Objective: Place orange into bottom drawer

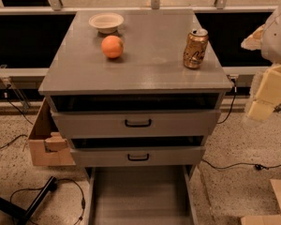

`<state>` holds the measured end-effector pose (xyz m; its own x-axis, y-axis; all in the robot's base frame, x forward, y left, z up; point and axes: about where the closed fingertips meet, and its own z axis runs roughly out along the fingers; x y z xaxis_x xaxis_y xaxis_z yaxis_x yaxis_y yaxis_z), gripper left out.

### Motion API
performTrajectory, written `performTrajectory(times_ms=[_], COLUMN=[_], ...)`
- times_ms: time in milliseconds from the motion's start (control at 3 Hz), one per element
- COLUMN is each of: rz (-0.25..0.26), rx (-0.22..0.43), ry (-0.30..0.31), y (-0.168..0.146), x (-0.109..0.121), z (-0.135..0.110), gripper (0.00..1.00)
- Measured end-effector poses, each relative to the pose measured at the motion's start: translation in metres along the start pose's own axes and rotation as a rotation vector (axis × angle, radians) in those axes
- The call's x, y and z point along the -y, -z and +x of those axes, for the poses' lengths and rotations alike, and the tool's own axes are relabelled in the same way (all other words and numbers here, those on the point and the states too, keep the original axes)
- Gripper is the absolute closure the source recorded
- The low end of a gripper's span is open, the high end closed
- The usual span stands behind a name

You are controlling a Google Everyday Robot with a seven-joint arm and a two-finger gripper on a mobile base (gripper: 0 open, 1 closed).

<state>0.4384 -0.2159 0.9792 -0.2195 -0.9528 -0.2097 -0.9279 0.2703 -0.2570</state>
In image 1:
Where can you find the metal railing frame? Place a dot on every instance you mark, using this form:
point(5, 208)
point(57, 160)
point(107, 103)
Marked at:
point(32, 30)

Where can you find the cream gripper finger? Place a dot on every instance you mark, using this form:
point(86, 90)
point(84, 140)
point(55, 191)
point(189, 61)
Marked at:
point(253, 41)
point(265, 94)

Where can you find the cardboard box right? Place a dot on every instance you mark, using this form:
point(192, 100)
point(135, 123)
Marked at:
point(267, 214)

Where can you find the grey drawer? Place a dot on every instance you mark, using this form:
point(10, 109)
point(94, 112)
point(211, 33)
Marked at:
point(78, 125)
point(138, 156)
point(148, 195)

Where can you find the grey middle drawer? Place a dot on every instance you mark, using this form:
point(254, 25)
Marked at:
point(138, 156)

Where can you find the gold soda can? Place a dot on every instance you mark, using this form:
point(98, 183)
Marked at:
point(196, 44)

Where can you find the grey top drawer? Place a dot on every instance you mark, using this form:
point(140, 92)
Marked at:
point(78, 125)

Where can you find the black stand leg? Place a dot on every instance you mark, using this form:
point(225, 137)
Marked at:
point(23, 212)

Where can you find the orange fruit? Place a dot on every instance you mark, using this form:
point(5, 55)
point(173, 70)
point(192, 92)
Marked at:
point(112, 46)

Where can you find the grey bottom drawer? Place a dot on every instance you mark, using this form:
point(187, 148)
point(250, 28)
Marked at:
point(148, 195)

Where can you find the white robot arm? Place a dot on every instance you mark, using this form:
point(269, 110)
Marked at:
point(271, 43)

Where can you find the white paper bowl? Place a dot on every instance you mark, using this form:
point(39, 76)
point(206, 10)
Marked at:
point(106, 23)

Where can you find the open cardboard box left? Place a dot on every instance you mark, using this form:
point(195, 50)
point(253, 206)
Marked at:
point(47, 146)

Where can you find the grey drawer cabinet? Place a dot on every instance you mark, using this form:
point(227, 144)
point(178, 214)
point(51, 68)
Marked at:
point(149, 77)

